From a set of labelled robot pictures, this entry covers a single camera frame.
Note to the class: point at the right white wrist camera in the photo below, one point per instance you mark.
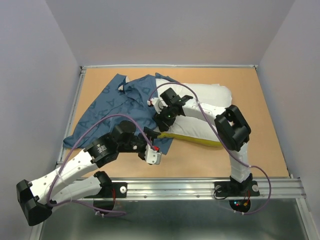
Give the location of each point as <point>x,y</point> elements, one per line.
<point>157,103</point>

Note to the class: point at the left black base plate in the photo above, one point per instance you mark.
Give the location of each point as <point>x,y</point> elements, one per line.
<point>118,190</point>

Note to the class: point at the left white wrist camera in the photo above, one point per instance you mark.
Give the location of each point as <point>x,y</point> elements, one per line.
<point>152,155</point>

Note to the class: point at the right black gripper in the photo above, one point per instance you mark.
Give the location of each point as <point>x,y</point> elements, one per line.
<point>159,119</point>

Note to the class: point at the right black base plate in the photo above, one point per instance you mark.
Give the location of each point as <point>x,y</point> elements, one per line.
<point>228,189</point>

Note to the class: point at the aluminium mounting rail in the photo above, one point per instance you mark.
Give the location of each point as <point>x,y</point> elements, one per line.
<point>162,189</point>

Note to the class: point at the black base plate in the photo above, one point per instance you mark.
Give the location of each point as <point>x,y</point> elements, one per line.
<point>118,190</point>
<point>228,189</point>

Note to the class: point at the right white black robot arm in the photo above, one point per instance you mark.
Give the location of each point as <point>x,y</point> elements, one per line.
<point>227,123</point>

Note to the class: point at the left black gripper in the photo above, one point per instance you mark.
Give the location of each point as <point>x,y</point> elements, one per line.
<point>146,141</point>

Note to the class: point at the blue lettered pillowcase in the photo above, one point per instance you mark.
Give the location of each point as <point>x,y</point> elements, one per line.
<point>120,97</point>

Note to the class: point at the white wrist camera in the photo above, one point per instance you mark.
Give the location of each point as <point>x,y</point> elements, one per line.
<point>152,155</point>
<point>157,103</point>

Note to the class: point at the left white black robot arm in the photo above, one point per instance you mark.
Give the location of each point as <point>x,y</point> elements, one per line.
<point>81,176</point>

